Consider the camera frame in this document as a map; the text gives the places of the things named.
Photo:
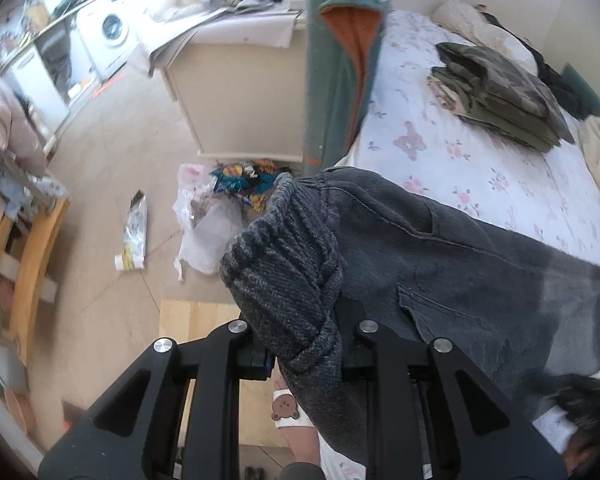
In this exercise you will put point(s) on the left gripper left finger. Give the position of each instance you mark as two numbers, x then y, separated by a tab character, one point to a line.
176	405

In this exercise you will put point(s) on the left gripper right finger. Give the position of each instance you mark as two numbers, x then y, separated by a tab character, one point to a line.
431	413

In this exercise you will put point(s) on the leg with bear sock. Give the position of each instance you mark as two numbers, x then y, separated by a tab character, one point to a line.
298	432

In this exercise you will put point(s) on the wooden chair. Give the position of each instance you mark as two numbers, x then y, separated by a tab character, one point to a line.
28	273

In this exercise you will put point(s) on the snack wrapper on floor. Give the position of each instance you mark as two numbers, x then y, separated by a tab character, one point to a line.
134	237

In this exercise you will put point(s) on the white plastic trash bag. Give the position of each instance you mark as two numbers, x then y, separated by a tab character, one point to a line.
211	208

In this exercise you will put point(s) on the white floral bed sheet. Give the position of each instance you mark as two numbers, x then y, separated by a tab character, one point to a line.
480	169

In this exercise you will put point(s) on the pink clothes pile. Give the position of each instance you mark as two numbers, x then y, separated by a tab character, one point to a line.
17	136

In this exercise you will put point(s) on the folded camouflage pants stack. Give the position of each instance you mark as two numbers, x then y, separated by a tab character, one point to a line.
483	88

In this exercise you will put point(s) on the beige bedside cabinet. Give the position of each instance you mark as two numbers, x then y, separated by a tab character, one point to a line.
239	81

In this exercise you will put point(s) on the white washing machine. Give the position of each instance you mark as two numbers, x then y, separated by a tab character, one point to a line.
104	27

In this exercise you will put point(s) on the white knitted pillow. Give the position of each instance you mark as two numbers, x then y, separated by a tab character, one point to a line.
466	21

